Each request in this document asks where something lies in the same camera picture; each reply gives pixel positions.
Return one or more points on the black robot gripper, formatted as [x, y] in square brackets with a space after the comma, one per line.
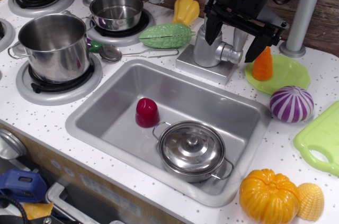
[251, 16]

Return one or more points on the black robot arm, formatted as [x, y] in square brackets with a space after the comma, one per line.
[251, 16]

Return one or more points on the silver faucet lever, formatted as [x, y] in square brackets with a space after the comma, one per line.
[239, 39]

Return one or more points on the grey vertical pole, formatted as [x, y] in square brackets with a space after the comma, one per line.
[294, 46]

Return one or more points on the silver toy faucet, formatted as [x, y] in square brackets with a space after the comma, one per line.
[216, 62]

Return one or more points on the orange toy carrot piece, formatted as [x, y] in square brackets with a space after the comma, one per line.
[263, 66]

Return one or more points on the yellow toy bell pepper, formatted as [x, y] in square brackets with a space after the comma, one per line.
[186, 11]

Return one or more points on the light green toy plate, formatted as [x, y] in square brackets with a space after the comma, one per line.
[286, 72]

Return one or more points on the green toy bitter gourd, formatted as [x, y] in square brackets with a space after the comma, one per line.
[169, 35]

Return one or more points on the purple striped toy onion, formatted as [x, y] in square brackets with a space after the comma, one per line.
[291, 104]

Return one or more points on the back right stove burner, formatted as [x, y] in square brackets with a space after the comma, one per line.
[123, 38]

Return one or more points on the shallow steel pot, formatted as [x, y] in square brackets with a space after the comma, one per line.
[116, 15]

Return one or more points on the red toy pepper half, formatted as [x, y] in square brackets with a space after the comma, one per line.
[147, 114]

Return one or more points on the small lidded steel pot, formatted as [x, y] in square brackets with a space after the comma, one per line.
[192, 151]

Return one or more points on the small steel strainer spoon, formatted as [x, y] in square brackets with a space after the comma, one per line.
[112, 53]

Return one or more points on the green toy cutting board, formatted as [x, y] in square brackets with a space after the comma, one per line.
[317, 143]

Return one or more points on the purple toy eggplant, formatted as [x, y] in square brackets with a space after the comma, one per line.
[93, 46]

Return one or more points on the grey toy sink basin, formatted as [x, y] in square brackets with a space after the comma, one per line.
[125, 116]

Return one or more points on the orange toy pumpkin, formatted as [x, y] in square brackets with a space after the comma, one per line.
[267, 197]

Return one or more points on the large steel stock pot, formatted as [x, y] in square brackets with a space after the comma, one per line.
[56, 47]

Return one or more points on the front right stove burner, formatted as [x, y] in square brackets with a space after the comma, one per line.
[27, 86]

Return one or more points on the yellow toy corn piece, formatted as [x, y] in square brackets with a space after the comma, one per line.
[311, 199]

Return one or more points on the front left stove burner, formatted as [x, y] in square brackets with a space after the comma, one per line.
[8, 34]

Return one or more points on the silver oven knob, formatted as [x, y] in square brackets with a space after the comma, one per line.
[11, 146]

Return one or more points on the yellow cloth scrap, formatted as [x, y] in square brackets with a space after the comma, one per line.
[38, 210]

